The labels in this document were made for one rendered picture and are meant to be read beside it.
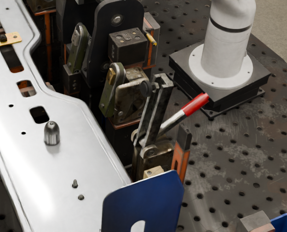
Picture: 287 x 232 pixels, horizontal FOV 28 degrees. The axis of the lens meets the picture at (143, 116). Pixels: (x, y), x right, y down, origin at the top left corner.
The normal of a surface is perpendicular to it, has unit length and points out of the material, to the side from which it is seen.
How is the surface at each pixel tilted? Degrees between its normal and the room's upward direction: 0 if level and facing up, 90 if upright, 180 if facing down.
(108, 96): 78
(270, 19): 0
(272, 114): 0
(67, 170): 0
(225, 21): 96
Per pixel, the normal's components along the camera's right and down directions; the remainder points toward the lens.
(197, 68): 0.06, -0.64
